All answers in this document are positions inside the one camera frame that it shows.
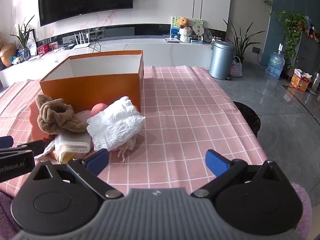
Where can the white folded towel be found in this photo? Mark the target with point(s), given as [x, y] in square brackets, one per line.
[66, 146]

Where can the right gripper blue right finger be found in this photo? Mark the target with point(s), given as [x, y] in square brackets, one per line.
[227, 172]

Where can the purple fuzzy rug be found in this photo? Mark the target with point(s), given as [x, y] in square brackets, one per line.
[9, 228]

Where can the blue water jug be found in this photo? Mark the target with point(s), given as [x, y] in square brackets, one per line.
[276, 63]

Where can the green potted plant left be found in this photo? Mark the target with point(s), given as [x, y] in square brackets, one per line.
[23, 37]

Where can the silver pedal trash can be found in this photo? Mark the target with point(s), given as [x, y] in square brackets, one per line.
[222, 58]

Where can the black mesh waste basket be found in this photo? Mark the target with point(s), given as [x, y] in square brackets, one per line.
[250, 116]

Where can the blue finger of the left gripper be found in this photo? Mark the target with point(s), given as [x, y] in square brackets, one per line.
[6, 142]

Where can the golden brown vase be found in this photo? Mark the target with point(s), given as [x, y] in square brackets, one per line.
[7, 52]

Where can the hanging vine plant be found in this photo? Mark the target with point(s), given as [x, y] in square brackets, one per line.
[294, 23]

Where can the brown knitted plush toy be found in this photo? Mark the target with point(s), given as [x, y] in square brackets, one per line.
[55, 116]

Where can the red yellow snack box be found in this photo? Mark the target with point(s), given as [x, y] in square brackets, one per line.
[300, 80]

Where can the orange cardboard box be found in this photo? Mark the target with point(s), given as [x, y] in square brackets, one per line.
[83, 81]

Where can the white crumpled diaper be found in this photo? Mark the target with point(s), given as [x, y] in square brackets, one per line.
[115, 125]

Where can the woven pink basket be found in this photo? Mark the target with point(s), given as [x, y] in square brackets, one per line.
[236, 69]

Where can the pink round ball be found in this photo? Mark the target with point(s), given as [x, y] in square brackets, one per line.
[98, 108]

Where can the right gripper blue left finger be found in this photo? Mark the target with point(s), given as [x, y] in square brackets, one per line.
[86, 171]

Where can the small teddy bear figure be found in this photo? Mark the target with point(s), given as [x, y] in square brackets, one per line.
[183, 22]

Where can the white wifi router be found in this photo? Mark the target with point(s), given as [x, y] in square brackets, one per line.
[82, 40]

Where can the red gift box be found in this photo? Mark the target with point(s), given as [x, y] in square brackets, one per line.
[42, 49]

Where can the pink white crochet toy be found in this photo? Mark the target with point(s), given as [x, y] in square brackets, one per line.
[127, 146]

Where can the pink checkered tablecloth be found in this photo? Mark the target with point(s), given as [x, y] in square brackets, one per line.
[186, 114]

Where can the tall leafy floor plant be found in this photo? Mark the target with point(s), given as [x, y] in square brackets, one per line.
[241, 40]

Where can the white tv console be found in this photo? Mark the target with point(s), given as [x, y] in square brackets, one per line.
[156, 52]

